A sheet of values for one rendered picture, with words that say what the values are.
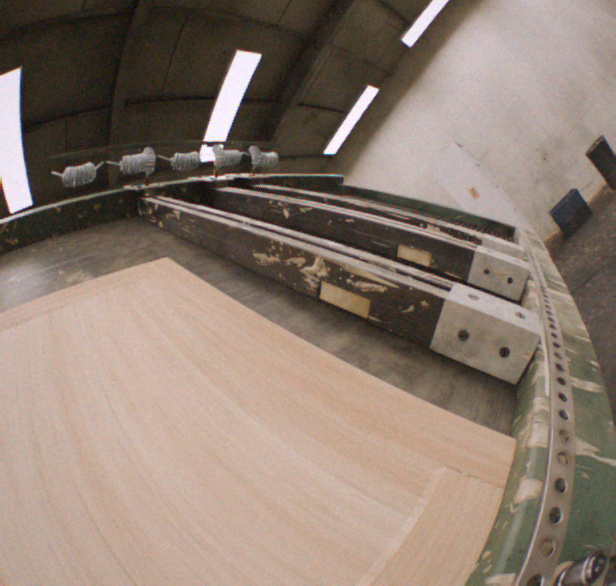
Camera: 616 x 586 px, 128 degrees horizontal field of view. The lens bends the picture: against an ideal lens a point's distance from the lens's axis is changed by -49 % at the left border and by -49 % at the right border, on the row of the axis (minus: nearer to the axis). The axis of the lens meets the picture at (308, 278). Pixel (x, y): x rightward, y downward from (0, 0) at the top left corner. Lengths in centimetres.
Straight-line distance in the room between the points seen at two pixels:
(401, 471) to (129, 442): 20
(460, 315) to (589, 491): 24
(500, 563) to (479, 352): 25
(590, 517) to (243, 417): 28
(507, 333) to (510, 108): 522
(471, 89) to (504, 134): 99
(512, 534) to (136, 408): 28
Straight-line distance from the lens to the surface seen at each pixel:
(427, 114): 572
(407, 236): 63
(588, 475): 26
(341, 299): 39
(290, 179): 150
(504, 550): 19
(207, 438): 22
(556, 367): 34
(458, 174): 404
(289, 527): 19
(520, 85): 558
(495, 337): 34
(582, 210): 441
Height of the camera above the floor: 107
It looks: 13 degrees up
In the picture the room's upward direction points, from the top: 37 degrees counter-clockwise
